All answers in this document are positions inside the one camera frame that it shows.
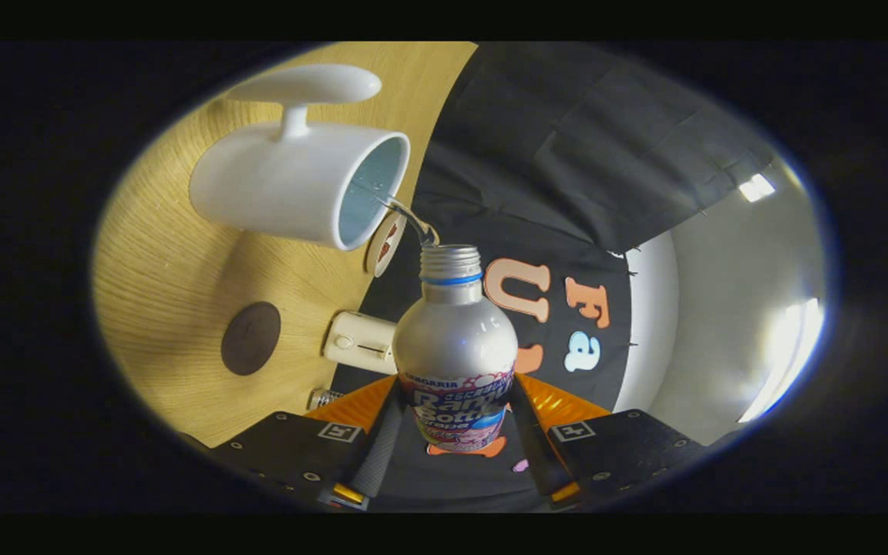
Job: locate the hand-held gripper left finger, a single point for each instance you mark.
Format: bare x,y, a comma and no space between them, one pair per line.
378,455

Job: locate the silver juice bottle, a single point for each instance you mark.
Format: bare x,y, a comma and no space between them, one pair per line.
455,347

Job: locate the dark brown round coaster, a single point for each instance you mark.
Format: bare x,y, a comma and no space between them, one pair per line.
251,339

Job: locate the red food piece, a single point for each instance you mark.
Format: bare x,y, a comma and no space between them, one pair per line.
388,243

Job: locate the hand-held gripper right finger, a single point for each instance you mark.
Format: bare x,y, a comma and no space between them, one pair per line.
536,455

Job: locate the white toaster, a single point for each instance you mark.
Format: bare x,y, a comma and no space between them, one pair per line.
359,343

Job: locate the white cup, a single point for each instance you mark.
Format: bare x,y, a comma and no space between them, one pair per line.
274,185

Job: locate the clear juice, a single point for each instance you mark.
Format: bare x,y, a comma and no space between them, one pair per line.
413,220

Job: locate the white oval plate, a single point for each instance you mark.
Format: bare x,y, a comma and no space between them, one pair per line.
373,258

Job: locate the wooden table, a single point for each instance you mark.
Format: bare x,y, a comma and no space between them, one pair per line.
159,285

